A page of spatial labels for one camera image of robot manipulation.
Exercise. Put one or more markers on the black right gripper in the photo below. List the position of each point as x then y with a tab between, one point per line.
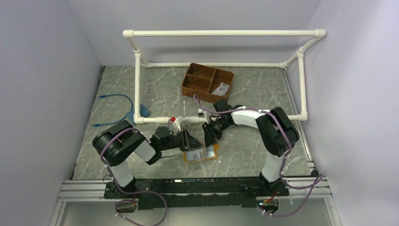
211	136

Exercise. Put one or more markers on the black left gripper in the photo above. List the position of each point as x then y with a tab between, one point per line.
192	142

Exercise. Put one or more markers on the white purple-logo credit card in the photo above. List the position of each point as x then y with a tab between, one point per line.
193	155

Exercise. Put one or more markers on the orange card holder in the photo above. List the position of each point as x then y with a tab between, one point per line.
205	153

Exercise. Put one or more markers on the blue credit cards stack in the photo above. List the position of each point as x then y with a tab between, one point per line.
211	152

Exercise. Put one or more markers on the white patterned credit card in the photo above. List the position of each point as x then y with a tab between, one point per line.
221	90

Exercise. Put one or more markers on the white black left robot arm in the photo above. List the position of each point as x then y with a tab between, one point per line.
121	140

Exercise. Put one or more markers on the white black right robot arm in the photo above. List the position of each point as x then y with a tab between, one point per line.
278	134

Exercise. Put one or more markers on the brown woven wicker basket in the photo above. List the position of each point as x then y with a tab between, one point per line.
202	80

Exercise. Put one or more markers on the teal blue pouch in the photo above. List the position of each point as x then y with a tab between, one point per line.
144	112

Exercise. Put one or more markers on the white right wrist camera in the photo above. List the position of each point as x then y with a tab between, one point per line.
203	114

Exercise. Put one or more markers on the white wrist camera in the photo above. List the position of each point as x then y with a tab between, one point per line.
203	114
177	123

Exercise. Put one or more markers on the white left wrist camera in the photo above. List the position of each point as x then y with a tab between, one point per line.
177	123

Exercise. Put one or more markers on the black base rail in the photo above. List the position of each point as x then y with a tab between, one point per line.
196	192

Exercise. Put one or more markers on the white PVC pipe frame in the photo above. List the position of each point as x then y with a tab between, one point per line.
130	35

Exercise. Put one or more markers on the aluminium extrusion frame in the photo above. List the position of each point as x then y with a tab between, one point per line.
93	191

